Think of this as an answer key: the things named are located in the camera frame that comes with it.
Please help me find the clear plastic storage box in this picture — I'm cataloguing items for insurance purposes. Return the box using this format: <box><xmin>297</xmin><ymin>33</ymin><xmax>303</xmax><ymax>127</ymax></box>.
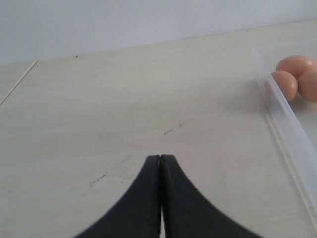
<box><xmin>252</xmin><ymin>39</ymin><xmax>317</xmax><ymax>224</ymax></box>

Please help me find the brown egg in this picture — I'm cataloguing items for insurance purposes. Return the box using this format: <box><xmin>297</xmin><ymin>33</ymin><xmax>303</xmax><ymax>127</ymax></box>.
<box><xmin>276</xmin><ymin>55</ymin><xmax>317</xmax><ymax>77</ymax></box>
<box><xmin>271</xmin><ymin>70</ymin><xmax>298</xmax><ymax>102</ymax></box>
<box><xmin>297</xmin><ymin>69</ymin><xmax>317</xmax><ymax>103</ymax></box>

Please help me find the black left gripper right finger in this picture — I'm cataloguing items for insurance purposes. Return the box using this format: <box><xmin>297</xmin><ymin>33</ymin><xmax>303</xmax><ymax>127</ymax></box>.
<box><xmin>160</xmin><ymin>155</ymin><xmax>259</xmax><ymax>238</ymax></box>

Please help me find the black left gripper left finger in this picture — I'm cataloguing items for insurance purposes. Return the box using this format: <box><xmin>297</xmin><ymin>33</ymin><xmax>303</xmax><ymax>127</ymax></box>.
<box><xmin>76</xmin><ymin>155</ymin><xmax>161</xmax><ymax>238</ymax></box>

